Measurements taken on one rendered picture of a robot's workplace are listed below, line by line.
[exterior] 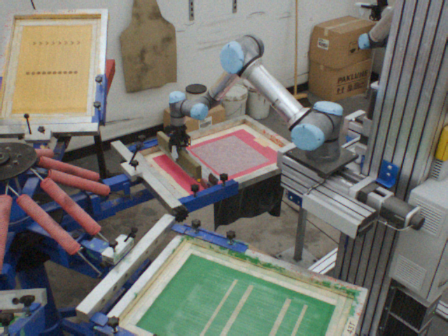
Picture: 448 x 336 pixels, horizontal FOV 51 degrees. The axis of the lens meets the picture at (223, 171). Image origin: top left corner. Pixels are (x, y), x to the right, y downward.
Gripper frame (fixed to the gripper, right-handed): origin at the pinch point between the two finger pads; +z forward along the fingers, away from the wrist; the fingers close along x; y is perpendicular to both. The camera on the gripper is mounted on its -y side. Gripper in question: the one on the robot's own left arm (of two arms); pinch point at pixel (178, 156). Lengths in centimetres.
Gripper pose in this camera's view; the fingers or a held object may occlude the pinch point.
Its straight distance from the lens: 240.5
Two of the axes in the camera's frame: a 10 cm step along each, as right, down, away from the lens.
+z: 0.0, 8.3, 5.5
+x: 8.3, -3.1, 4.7
